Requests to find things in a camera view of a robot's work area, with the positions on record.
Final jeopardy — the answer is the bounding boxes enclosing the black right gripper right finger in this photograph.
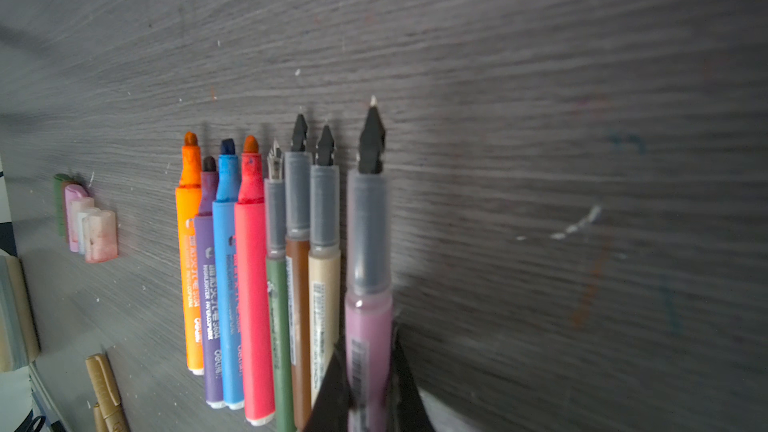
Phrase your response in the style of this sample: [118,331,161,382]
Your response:
[386,325,435,432]

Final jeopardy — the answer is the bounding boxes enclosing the green marker pen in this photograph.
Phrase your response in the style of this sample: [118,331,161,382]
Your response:
[264,140,296,431]

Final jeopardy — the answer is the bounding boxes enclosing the dark brown marker pen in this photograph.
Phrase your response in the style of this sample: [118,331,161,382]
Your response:
[284,114,312,431]

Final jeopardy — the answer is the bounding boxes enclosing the light pink marker pen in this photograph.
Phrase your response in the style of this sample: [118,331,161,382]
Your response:
[345,98,393,431]

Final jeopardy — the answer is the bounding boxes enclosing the beige sponge block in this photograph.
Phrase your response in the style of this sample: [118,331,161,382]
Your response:
[1,250,40,372]

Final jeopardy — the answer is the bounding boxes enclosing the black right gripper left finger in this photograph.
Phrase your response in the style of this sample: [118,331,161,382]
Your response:
[303,338,351,432]

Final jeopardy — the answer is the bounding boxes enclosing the orange marker pen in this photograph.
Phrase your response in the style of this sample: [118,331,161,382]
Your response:
[175,132,204,376]

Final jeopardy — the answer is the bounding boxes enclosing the dark green pen cap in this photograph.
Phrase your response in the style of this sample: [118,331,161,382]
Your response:
[53,173,73,239]

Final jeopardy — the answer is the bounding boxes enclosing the purple marker pen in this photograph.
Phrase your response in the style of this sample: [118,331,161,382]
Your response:
[194,156,225,409]

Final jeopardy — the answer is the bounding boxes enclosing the tan marker pen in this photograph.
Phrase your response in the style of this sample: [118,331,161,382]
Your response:
[85,353,129,432]

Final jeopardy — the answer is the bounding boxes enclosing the blue marker pen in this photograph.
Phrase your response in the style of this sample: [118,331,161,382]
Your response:
[213,138,244,410]

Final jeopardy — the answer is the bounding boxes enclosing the cream green-capped pen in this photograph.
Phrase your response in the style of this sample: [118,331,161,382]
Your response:
[309,125,341,399]

